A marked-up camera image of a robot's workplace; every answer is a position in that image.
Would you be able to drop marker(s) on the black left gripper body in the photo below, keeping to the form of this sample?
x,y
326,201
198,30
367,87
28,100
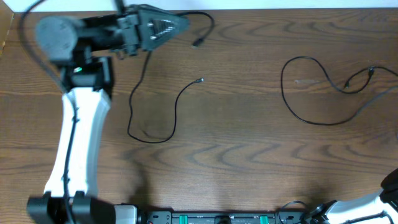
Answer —
x,y
130,33

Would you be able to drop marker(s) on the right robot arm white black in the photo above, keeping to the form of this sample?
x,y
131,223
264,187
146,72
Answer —
x,y
377,208

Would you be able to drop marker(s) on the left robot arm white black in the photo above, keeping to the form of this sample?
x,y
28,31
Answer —
x,y
86,83

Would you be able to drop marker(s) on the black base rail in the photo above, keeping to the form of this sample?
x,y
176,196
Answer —
x,y
217,216

